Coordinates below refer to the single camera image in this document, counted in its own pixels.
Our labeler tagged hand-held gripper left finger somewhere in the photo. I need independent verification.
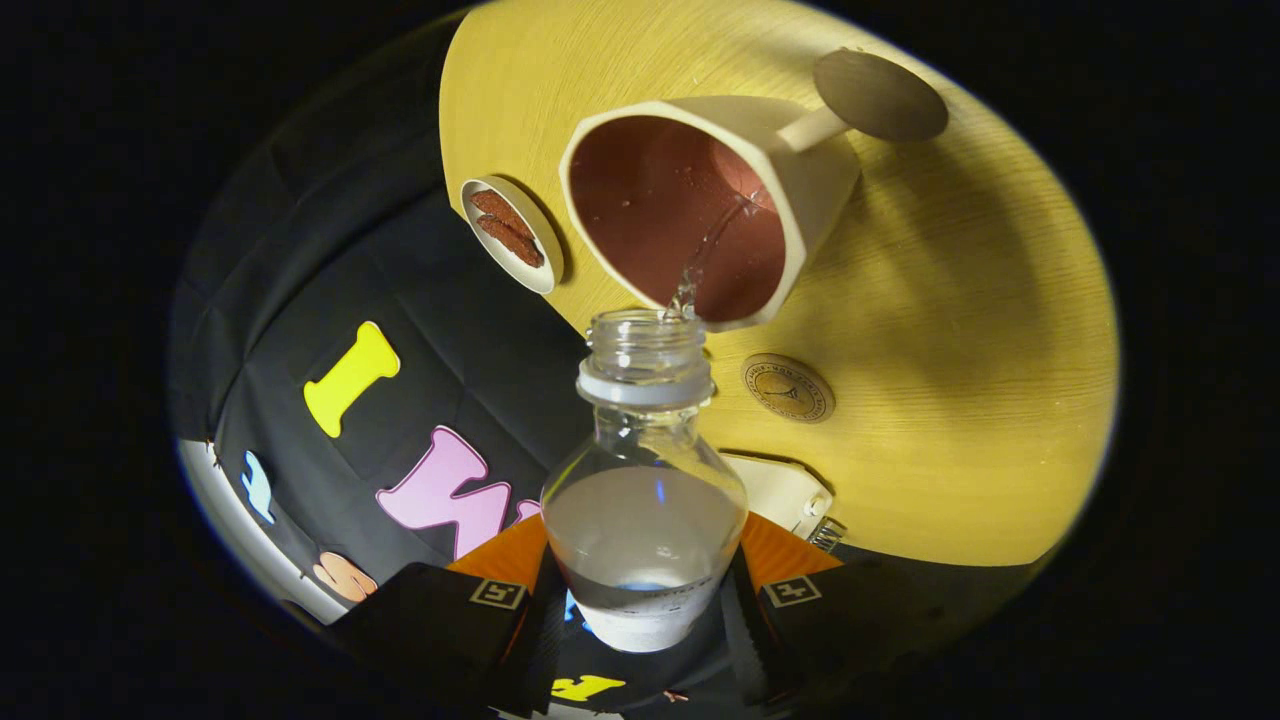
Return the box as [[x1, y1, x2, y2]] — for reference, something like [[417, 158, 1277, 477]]
[[320, 515, 567, 716]]

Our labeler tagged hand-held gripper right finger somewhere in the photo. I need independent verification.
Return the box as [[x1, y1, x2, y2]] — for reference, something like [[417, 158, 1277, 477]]
[[722, 512, 1001, 711]]

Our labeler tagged clear plastic juice bottle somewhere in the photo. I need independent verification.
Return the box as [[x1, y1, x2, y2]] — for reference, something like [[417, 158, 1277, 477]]
[[541, 308, 749, 654]]

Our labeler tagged round wooden coaster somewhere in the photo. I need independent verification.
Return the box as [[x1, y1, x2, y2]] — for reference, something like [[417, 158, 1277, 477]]
[[741, 353, 836, 424]]

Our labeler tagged cream cup with wooden handle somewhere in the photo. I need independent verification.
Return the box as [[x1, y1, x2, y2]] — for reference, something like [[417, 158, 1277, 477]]
[[559, 50, 949, 333]]

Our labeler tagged cream toaster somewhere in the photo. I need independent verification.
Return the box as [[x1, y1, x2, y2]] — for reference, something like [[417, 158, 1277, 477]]
[[722, 452, 834, 541]]

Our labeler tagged wooden table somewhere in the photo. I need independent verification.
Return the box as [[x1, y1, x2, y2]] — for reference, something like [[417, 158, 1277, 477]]
[[440, 0, 1119, 568]]

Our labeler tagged white round plate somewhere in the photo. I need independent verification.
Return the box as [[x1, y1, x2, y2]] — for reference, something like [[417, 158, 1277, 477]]
[[460, 176, 564, 295]]

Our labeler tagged red meat piece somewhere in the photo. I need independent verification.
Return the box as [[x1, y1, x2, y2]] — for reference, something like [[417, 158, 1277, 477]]
[[470, 190, 536, 241], [477, 215, 546, 269]]

